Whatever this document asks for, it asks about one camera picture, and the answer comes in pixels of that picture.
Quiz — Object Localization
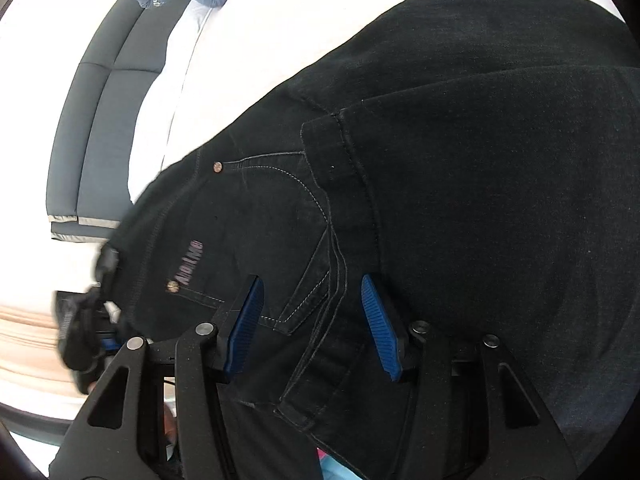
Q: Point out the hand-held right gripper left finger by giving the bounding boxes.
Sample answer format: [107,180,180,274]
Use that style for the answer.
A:
[47,274,264,480]

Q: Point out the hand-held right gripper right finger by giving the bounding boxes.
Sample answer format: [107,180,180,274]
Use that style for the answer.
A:
[361,273,581,480]

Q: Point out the black denim pants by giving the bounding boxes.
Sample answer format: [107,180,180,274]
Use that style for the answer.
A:
[112,0,640,480]

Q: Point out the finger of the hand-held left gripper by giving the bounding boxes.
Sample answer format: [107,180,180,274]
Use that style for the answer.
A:
[91,245,122,311]
[54,287,127,393]

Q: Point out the grey padded headboard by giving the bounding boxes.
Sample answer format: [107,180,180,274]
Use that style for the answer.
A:
[46,0,193,242]

